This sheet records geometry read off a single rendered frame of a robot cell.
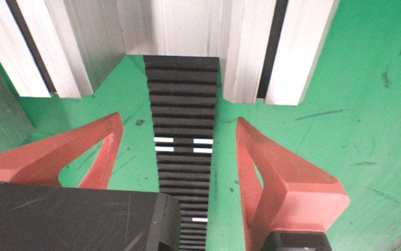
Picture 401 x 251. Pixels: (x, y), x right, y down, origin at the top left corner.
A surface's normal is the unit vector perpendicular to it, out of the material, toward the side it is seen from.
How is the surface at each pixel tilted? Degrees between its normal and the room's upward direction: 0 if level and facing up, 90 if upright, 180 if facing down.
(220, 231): 0
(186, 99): 2
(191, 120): 4
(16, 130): 90
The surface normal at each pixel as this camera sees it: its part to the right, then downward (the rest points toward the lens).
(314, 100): -0.04, 0.63
